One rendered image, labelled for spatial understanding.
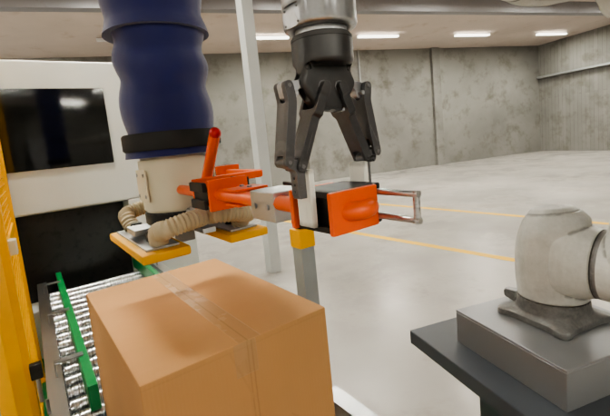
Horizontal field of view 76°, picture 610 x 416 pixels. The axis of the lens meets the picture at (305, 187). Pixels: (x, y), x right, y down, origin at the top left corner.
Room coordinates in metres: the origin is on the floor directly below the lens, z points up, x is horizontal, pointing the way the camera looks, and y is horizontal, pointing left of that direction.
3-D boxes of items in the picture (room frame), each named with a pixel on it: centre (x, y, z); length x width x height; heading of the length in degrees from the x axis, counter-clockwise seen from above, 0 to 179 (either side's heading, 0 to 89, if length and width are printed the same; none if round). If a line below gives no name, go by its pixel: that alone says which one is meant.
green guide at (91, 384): (1.76, 1.20, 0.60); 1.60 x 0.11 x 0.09; 35
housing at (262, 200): (0.59, 0.04, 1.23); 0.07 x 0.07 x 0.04; 36
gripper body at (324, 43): (0.49, -0.04, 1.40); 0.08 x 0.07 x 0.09; 125
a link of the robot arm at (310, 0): (0.49, -0.04, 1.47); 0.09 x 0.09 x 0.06
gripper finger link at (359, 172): (0.52, -0.07, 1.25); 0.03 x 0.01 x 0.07; 35
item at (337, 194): (0.48, -0.03, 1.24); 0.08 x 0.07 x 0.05; 36
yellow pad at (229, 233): (1.03, 0.24, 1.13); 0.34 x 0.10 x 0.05; 36
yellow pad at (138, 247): (0.92, 0.39, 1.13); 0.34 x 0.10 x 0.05; 36
